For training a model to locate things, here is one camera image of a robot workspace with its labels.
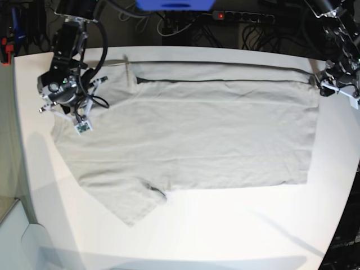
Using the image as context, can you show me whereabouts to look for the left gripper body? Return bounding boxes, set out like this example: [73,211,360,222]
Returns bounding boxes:
[315,69,359,98]

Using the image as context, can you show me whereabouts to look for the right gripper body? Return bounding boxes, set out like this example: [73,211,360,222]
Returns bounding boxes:
[38,75,108,124]

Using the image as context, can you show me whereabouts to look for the grey t-shirt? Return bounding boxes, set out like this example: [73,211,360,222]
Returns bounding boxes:
[52,62,320,226]

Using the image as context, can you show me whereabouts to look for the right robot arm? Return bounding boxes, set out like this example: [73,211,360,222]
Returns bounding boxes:
[37,1,109,124]

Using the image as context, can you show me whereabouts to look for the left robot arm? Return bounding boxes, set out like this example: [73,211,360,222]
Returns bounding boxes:
[305,1,359,103]

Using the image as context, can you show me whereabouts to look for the red and blue clamp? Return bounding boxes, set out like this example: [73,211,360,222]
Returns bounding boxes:
[1,6,19,65]

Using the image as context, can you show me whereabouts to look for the black power strip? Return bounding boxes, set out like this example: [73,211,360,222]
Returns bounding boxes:
[212,10,275,24]

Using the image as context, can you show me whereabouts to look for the blue box overhead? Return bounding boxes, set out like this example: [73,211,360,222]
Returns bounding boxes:
[136,0,215,11]

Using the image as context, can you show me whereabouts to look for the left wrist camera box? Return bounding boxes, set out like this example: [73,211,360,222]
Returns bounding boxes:
[349,97,359,110]

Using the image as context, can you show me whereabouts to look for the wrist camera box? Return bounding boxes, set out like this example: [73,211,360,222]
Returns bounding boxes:
[74,120,93,135]
[349,97,359,110]

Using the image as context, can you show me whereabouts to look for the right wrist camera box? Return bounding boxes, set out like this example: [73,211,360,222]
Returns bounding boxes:
[74,120,93,135]

